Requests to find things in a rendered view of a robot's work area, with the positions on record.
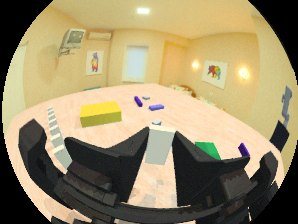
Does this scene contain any yellow rectangular block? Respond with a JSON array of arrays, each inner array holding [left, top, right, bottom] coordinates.
[[80, 101, 121, 128]]

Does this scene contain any green rectangular block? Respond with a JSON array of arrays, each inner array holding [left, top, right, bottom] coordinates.
[[194, 141, 221, 160]]

